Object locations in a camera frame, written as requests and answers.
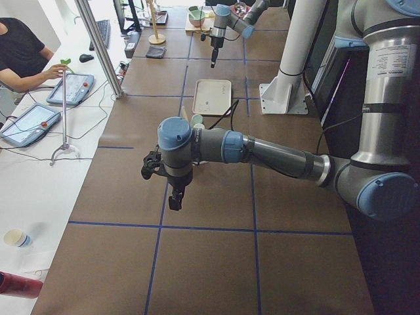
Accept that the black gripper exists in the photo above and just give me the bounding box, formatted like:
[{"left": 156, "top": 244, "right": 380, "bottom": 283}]
[
  {"left": 167, "top": 173, "right": 193, "bottom": 211},
  {"left": 211, "top": 36, "right": 224, "bottom": 68}
]

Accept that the cream rabbit serving tray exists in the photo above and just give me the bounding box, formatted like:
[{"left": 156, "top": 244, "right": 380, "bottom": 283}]
[{"left": 192, "top": 79, "right": 232, "bottom": 116}]

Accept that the mint green cup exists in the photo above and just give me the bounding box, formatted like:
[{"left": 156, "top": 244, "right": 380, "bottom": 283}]
[{"left": 190, "top": 114, "right": 203, "bottom": 128}]

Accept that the beige cup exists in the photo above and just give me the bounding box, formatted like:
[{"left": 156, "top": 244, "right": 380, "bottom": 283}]
[{"left": 193, "top": 123, "right": 205, "bottom": 129}]

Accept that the paper cup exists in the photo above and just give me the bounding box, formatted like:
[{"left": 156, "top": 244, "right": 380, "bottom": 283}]
[{"left": 3, "top": 228, "right": 32, "bottom": 248}]

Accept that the person hand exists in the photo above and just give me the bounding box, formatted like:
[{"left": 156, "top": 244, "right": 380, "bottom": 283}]
[{"left": 42, "top": 64, "right": 69, "bottom": 79}]

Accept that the mint green bowl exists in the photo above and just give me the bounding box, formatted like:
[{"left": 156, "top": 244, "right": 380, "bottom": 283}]
[{"left": 188, "top": 10, "right": 205, "bottom": 28}]

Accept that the bamboo cutting board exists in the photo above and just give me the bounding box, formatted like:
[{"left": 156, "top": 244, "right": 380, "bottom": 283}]
[{"left": 185, "top": 10, "right": 215, "bottom": 32}]

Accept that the wooden mug tree stand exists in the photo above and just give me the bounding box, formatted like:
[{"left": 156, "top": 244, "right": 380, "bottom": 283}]
[{"left": 147, "top": 0, "right": 166, "bottom": 45}]

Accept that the folded grey cloth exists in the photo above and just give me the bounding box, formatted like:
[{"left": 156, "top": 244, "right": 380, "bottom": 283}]
[{"left": 145, "top": 45, "right": 167, "bottom": 59}]

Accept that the black label box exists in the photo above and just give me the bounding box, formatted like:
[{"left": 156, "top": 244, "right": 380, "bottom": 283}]
[{"left": 124, "top": 31, "right": 141, "bottom": 58}]

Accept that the black keyboard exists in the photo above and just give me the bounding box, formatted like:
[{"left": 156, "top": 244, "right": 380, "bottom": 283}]
[{"left": 96, "top": 20, "right": 111, "bottom": 49}]

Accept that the metal reacher grabber stick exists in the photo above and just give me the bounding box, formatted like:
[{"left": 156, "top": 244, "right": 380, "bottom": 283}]
[{"left": 50, "top": 70, "right": 80, "bottom": 167}]

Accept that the black computer mouse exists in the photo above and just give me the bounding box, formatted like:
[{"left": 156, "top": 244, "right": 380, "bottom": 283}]
[{"left": 79, "top": 54, "right": 94, "bottom": 63}]

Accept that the teach pendant tablet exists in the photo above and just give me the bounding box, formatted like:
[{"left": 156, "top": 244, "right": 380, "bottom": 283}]
[
  {"left": 1, "top": 103, "right": 61, "bottom": 147},
  {"left": 46, "top": 73, "right": 95, "bottom": 106}
]

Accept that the red bottle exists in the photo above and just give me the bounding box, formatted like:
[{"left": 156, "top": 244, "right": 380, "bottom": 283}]
[{"left": 1, "top": 272, "right": 43, "bottom": 299}]

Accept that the person in black shirt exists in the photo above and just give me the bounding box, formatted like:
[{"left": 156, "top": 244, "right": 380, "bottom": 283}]
[{"left": 1, "top": 18, "right": 53, "bottom": 93}]

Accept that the white wire cup rack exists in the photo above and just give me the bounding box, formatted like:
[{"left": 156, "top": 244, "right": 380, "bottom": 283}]
[{"left": 180, "top": 106, "right": 190, "bottom": 122}]

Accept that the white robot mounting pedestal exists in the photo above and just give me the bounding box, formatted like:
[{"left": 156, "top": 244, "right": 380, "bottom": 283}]
[{"left": 259, "top": 0, "right": 327, "bottom": 115}]

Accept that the aluminium frame post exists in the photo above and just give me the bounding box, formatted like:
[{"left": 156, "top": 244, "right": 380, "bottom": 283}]
[{"left": 75, "top": 0, "right": 123, "bottom": 99}]

